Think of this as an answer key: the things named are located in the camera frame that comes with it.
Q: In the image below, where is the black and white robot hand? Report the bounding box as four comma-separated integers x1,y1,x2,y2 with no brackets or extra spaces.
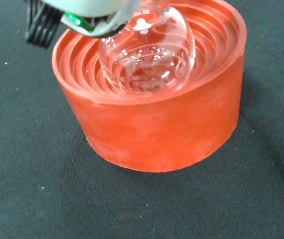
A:
23,0,142,49

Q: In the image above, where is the black bench cloth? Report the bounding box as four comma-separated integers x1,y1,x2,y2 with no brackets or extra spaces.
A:
0,0,284,239

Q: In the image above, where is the red ribbed flask ring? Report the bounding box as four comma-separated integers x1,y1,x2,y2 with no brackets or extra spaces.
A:
51,0,248,173

